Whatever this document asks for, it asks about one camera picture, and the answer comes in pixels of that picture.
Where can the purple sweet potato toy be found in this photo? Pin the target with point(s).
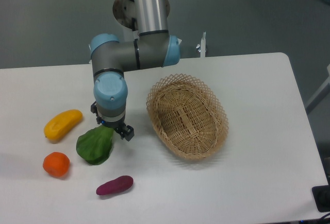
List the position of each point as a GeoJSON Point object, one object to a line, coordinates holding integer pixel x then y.
{"type": "Point", "coordinates": [115, 186]}

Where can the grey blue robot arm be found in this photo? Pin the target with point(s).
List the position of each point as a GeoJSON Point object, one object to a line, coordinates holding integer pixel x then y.
{"type": "Point", "coordinates": [110, 59]}

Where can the orange fruit toy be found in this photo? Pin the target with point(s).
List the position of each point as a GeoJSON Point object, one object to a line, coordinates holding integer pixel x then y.
{"type": "Point", "coordinates": [56, 164]}

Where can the black box at edge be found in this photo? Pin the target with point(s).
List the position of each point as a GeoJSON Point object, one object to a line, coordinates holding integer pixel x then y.
{"type": "Point", "coordinates": [321, 197]}

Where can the green bok choy toy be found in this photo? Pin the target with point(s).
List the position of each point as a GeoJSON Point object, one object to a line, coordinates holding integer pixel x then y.
{"type": "Point", "coordinates": [95, 145]}

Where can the woven wicker basket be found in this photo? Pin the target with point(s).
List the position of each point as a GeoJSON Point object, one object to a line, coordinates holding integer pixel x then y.
{"type": "Point", "coordinates": [187, 116]}

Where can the yellow mango toy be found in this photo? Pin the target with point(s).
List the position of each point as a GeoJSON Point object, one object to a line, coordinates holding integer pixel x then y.
{"type": "Point", "coordinates": [60, 125]}

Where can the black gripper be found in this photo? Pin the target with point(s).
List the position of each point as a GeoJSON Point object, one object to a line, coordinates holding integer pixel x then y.
{"type": "Point", "coordinates": [116, 123]}

